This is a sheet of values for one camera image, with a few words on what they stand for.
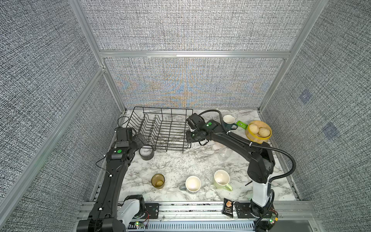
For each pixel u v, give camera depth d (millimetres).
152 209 734
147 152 949
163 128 1072
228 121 1044
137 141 700
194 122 662
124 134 581
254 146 490
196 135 732
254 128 1000
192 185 783
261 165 489
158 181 824
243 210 733
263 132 984
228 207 732
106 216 381
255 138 977
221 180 821
